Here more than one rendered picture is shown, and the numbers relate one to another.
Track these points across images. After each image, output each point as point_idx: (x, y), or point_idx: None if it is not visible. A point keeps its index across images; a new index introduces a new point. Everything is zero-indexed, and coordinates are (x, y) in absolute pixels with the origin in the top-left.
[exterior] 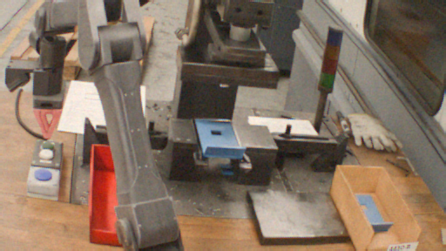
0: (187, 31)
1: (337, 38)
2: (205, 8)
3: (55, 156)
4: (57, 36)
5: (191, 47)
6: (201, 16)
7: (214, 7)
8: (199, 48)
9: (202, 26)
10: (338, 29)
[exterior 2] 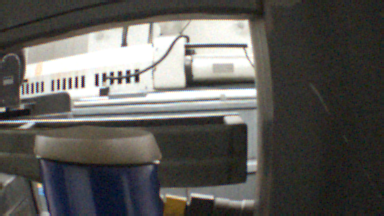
0: (189, 204)
1: (46, 204)
2: (259, 116)
3: None
4: (8, 116)
5: (8, 173)
6: (258, 158)
7: (261, 109)
8: (5, 175)
9: (256, 199)
10: (43, 132)
